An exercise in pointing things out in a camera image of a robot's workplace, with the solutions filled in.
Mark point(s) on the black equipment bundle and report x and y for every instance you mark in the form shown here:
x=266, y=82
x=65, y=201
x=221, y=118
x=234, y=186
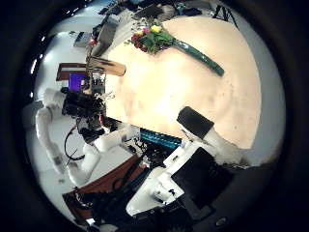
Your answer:
x=106, y=206

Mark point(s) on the flower bouquet with green stem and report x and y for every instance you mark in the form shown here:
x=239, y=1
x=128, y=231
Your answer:
x=151, y=40

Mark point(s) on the black camera tripod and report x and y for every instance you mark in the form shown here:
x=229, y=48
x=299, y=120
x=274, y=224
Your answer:
x=224, y=9

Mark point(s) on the monitor with purple screen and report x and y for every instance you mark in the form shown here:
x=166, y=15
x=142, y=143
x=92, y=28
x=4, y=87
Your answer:
x=76, y=82

